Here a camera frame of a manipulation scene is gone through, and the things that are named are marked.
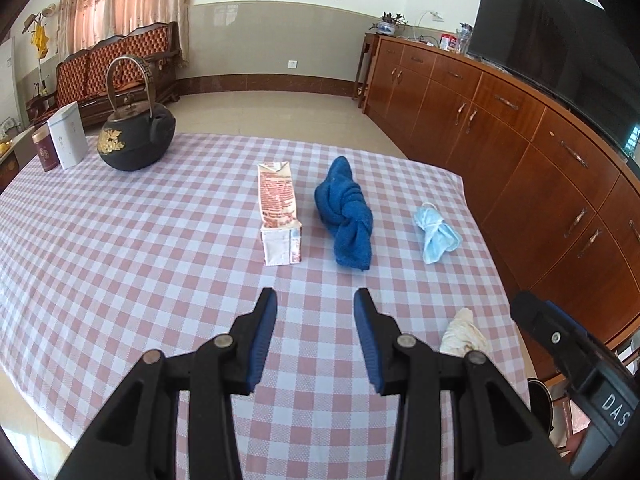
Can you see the milk carton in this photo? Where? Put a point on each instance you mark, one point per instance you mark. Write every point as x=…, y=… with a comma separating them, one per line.
x=277, y=195

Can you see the pink patterned curtain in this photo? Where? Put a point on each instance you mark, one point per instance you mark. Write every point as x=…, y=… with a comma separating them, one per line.
x=120, y=0

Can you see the white desk lamp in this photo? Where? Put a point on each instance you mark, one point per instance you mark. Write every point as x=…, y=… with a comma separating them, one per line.
x=432, y=15

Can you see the white tea box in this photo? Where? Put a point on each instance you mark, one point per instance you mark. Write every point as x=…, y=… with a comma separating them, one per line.
x=67, y=135

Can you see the wooden sofa orange cushions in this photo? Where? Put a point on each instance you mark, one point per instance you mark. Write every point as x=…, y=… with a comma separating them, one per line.
x=160, y=45

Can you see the black iron kettle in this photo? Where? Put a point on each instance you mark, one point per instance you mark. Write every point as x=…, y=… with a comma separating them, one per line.
x=135, y=145

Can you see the dark round container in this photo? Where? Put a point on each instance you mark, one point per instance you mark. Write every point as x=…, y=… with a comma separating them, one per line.
x=541, y=402

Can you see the cream crumpled tissue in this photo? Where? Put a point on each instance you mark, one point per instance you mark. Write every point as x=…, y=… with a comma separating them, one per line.
x=462, y=332

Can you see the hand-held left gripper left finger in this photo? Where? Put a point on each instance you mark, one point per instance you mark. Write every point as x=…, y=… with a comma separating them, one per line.
x=262, y=340

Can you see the clear glass jar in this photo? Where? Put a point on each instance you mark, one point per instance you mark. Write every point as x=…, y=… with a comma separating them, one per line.
x=463, y=40

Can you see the black television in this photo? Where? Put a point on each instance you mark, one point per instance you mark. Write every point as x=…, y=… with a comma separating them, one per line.
x=550, y=45

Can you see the potted plant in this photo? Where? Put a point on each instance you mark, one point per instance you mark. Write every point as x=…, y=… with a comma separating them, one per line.
x=387, y=24

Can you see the coat rack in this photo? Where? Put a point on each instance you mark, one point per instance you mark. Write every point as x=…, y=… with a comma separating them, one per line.
x=41, y=72

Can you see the dark red tea canister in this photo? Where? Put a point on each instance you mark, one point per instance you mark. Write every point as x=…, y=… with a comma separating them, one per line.
x=45, y=152

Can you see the long wooden sideboard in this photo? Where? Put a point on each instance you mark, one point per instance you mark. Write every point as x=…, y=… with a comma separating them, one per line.
x=540, y=170

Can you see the blue towel cloth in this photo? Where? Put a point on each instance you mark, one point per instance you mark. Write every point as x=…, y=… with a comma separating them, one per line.
x=345, y=210

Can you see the low cabinet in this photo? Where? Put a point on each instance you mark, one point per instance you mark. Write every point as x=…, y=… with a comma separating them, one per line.
x=12, y=160

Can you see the blue face mask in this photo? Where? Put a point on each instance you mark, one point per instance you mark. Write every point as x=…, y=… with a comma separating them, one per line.
x=435, y=235

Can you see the dark wooden armchair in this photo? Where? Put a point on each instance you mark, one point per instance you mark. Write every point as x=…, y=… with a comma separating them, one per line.
x=42, y=107

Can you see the yellow hanging bag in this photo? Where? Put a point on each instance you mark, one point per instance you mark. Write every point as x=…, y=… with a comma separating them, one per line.
x=40, y=42

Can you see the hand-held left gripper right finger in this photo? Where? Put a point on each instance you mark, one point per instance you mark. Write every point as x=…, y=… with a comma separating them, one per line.
x=367, y=340

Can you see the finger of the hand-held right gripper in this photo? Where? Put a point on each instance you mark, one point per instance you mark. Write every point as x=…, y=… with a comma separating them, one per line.
x=555, y=336

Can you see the pink checkered tablecloth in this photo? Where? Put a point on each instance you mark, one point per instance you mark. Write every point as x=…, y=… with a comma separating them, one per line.
x=150, y=220

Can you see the wooden chair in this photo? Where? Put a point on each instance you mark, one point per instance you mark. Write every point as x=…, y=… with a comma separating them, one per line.
x=565, y=415

